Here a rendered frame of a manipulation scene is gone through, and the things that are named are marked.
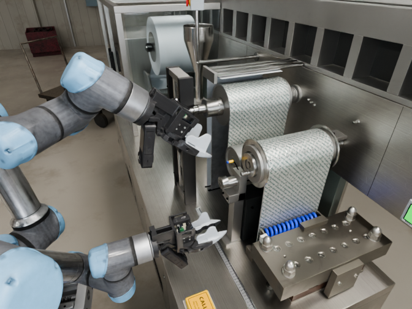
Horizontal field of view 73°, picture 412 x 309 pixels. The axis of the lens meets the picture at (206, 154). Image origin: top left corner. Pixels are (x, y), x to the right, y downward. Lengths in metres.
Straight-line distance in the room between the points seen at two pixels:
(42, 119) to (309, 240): 0.78
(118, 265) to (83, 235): 1.72
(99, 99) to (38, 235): 0.62
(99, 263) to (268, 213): 0.50
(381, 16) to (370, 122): 0.28
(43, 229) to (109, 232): 1.39
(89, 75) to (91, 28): 8.93
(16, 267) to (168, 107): 0.38
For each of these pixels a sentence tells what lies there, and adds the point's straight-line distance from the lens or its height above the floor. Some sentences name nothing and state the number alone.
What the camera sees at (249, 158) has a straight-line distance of 0.81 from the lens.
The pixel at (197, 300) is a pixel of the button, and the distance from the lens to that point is 0.91.
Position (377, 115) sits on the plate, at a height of 1.39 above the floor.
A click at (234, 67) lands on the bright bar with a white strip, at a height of 1.46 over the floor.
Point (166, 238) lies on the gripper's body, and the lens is 0.76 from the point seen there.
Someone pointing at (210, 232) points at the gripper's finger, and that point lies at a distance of 0.79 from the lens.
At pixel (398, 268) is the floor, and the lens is 2.49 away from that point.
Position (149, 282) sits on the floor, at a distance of 2.07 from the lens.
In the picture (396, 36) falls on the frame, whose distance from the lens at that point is 0.89.
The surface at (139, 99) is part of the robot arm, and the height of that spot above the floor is 1.51.
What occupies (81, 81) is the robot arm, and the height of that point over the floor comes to 1.56.
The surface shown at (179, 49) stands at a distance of 1.66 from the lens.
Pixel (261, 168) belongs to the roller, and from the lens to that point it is 0.78.
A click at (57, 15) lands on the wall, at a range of 9.57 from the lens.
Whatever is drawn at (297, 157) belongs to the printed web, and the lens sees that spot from 0.84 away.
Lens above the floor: 1.71
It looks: 32 degrees down
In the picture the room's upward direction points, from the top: straight up
